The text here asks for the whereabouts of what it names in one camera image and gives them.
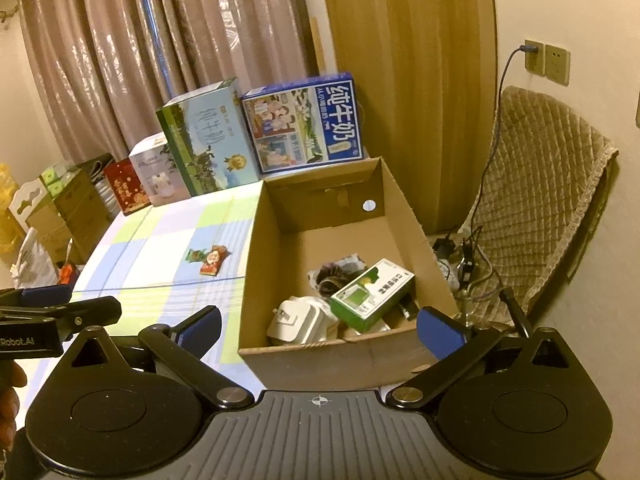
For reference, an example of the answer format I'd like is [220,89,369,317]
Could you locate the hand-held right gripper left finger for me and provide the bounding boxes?
[65,305,254,409]

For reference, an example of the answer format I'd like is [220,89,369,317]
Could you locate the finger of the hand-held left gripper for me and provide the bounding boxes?
[0,296,123,346]
[0,285,74,311]

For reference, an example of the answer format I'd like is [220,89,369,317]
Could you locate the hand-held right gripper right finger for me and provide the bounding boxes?
[387,307,571,409]

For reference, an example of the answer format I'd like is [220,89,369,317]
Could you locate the green and white carton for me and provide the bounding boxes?
[330,258,416,334]

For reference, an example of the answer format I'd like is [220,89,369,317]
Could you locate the white charger plug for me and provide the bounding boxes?
[266,296,337,346]

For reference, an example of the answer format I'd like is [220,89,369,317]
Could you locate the cardboard box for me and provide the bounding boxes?
[237,156,461,394]

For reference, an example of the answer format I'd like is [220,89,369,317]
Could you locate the brown hair scrunchie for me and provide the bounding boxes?
[311,260,362,302]

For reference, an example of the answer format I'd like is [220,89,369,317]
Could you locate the person's left hand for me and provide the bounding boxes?
[0,360,29,453]

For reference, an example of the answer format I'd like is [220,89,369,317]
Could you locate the white plastic bag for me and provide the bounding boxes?
[11,239,60,288]

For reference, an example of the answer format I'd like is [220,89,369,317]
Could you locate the checkered tablecloth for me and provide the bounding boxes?
[20,192,266,411]

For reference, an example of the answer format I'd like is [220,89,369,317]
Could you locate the red snack packet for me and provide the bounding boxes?
[199,244,229,277]

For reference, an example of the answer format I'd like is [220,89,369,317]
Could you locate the black rod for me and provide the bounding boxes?
[500,287,532,334]

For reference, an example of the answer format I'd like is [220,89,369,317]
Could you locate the brown storage carton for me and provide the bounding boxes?
[52,170,114,262]

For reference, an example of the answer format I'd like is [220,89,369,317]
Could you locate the yellow plastic bag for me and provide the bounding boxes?
[0,162,27,262]

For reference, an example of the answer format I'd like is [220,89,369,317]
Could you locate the white and green cartons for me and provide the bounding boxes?
[39,161,77,197]

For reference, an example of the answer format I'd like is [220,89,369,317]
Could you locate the red gift box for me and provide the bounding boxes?
[103,158,152,217]

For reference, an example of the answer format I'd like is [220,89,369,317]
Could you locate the striped paper bag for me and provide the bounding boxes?
[75,154,119,202]

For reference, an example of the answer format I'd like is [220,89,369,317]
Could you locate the white box with plant print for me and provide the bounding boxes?
[129,132,179,209]

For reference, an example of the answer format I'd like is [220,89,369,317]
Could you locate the quilted chair cover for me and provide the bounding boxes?
[457,86,620,322]

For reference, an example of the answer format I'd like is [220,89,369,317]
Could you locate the green milk carton box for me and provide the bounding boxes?
[156,77,261,198]

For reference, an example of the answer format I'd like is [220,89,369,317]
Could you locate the blue milk carton box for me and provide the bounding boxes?
[241,71,364,175]

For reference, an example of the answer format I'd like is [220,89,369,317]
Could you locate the golden curtain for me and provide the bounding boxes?
[317,0,497,236]

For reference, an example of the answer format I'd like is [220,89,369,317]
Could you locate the beige patterned curtain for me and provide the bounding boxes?
[17,0,326,167]

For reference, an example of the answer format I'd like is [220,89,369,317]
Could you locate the grey charging cable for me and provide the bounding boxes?
[467,45,538,241]

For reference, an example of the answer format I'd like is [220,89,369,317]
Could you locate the wall socket with plug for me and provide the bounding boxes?
[523,38,546,75]

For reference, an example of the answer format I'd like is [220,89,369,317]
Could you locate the plain wall socket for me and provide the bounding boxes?
[544,44,571,86]

